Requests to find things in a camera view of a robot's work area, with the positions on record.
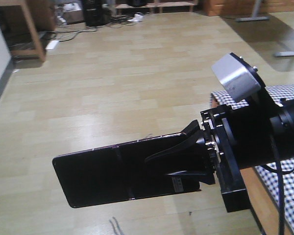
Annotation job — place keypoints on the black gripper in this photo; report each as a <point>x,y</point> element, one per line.
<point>242,140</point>

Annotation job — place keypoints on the black white checkered bedsheet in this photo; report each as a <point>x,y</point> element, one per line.
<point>262,184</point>

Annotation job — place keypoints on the black smartphone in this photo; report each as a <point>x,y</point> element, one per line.
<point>118,173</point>

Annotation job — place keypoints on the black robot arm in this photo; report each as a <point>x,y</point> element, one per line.
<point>280,122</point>

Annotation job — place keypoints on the white power strip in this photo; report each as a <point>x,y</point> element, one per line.
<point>51,45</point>

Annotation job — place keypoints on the orange wooden cabinet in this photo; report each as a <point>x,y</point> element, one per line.
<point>245,7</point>

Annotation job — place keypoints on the light wooden desk shelf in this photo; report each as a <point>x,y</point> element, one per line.
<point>22,20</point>

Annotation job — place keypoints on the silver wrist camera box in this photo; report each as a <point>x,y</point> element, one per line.
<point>238,78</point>

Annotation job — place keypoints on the black computer tower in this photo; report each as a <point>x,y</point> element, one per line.
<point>94,13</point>

